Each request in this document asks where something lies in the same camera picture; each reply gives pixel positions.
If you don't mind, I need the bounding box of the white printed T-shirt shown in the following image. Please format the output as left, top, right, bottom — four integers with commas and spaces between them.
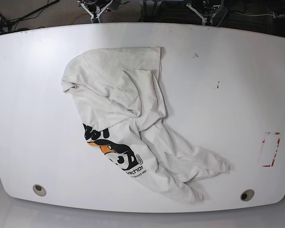
61, 47, 230, 204

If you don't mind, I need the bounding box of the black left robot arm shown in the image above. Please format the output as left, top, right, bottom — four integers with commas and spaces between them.
186, 0, 225, 26

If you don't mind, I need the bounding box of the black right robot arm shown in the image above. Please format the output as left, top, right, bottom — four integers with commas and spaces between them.
77, 0, 113, 24

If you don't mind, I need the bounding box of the red tape rectangle marking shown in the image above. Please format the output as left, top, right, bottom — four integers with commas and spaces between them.
258, 132, 281, 167

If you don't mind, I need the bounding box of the black tripod stand left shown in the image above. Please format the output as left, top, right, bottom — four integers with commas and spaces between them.
0, 1, 49, 35

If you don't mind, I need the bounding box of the yellow cable on floor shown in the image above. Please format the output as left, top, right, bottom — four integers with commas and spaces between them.
66, 11, 86, 25

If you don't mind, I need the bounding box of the left table cable grommet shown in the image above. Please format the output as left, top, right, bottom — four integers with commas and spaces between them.
33, 184, 46, 197

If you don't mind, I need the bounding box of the table cable grommet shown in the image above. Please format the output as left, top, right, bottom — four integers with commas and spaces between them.
33, 184, 46, 197
240, 189, 255, 202

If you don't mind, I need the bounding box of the right table cable grommet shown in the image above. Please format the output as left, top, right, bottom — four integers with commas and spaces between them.
240, 189, 255, 202

